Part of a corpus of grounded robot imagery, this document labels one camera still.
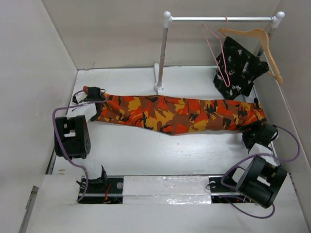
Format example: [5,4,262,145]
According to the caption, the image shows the orange camouflage trousers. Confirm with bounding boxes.
[97,93,267,135]

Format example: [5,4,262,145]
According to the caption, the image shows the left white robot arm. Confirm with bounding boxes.
[52,87,106,190]

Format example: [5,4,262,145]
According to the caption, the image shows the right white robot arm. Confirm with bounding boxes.
[225,124,287,209]

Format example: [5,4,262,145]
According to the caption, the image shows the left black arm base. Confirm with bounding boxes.
[77,177,123,204]

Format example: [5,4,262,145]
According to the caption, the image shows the wooden clothes hanger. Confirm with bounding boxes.
[218,28,283,85]

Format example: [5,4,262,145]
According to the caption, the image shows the black white patterned garment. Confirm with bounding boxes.
[213,36,269,100]

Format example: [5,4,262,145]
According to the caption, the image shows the white metal clothes rack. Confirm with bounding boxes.
[154,11,285,99]

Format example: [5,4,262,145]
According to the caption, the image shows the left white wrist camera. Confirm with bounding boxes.
[71,92,87,104]

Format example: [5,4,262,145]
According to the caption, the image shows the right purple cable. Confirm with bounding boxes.
[220,125,301,219]

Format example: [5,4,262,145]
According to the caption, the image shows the purple cable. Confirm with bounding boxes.
[52,90,107,202]
[220,125,301,219]

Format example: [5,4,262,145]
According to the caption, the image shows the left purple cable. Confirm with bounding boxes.
[52,90,107,202]

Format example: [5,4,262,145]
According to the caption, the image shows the pink wire hanger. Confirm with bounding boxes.
[202,16,231,87]

